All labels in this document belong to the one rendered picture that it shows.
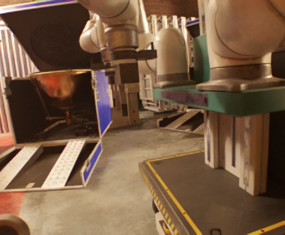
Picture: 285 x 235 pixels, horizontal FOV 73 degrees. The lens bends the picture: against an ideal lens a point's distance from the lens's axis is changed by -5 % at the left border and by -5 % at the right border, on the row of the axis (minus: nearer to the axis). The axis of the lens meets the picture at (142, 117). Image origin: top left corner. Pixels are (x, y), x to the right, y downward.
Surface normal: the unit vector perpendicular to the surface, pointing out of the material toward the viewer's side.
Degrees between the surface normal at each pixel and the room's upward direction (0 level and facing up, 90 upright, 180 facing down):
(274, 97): 90
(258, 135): 90
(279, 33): 156
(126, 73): 90
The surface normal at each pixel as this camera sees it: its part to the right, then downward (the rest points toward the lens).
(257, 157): 0.24, 0.15
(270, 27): -0.43, 0.89
